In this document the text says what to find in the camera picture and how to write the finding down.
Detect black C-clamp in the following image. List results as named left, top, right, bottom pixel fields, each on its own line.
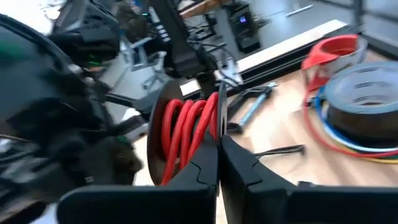
left=226, top=82, right=278, bottom=135

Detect coloured wire coils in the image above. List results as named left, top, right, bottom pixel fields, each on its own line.
left=303, top=88, right=398, bottom=159

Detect grey duct tape roll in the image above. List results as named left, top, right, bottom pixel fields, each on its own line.
left=323, top=60, right=398, bottom=149

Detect thick red wire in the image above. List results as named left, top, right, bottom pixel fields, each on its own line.
left=160, top=91, right=220, bottom=187

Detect black aluminium extrusion frame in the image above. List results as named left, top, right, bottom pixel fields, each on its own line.
left=178, top=23, right=366, bottom=98

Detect thin yellow wire coil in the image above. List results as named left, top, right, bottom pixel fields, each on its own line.
left=351, top=152, right=398, bottom=165

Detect red tape dispenser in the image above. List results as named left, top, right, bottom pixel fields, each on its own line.
left=300, top=33, right=369, bottom=93

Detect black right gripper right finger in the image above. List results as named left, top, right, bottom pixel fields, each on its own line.
left=219, top=134, right=398, bottom=224

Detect black computer tower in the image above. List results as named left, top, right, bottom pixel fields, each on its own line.
left=228, top=2, right=262, bottom=54

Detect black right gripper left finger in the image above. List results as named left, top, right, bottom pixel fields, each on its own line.
left=57, top=133, right=219, bottom=224

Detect thin black cable loop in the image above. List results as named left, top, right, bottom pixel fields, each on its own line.
left=253, top=144, right=307, bottom=159

